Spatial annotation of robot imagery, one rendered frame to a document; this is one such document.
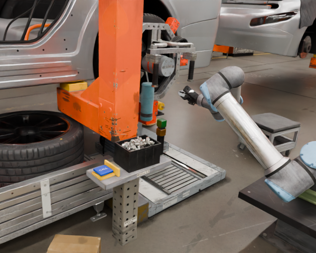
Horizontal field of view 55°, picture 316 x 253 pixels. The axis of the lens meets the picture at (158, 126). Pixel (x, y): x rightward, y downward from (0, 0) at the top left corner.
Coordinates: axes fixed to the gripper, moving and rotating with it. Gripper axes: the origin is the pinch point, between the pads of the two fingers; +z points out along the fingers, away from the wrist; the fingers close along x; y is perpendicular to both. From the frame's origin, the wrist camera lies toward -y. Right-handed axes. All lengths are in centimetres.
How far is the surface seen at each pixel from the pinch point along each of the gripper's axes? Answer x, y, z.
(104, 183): -85, -56, -51
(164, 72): -4.7, -29.6, -7.6
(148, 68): -6.6, -32.7, 4.8
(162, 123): -43, -42, -46
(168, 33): 22.8, -36.0, 7.0
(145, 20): 18, -52, 15
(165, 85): -1.4, -7.0, 8.9
